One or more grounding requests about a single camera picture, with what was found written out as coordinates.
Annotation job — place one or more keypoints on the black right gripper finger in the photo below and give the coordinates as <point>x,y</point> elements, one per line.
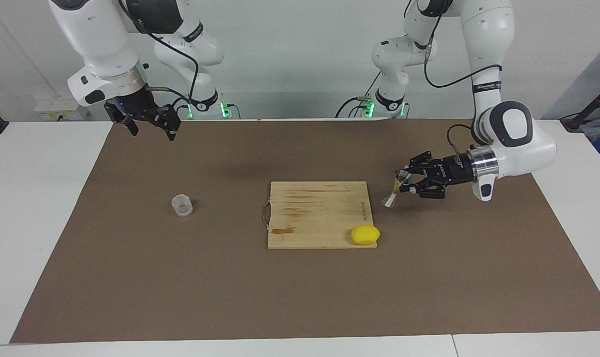
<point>170,121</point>
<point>129,124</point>

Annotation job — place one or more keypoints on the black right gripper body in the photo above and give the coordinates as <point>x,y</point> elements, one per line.
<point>134,106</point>

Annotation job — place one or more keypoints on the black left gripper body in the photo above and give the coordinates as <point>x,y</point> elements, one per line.
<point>453,171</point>

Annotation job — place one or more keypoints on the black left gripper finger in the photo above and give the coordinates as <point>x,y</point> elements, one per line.
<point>421,161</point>
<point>429,192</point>

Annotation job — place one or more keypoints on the steel double jigger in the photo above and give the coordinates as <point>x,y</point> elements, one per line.
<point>395,189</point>

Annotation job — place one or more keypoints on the clear plastic cup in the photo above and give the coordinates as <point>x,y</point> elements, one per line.
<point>182,206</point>

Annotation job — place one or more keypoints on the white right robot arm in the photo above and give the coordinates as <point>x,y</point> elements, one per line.
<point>96,44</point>

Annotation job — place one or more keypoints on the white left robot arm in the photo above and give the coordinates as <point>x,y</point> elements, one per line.
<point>513,134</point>

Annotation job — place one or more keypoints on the white power strip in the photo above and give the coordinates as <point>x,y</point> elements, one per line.
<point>57,108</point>

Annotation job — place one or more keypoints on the yellow lemon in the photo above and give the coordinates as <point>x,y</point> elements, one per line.
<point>365,235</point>

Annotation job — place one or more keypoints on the wooden cutting board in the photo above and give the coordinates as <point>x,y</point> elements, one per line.
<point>320,218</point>

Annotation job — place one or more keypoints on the clear plastic bag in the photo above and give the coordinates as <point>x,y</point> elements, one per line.
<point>593,130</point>

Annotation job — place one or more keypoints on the black stand pole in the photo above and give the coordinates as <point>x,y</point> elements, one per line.
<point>590,106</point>

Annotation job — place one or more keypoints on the brown table mat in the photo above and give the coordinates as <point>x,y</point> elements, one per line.
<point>300,297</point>

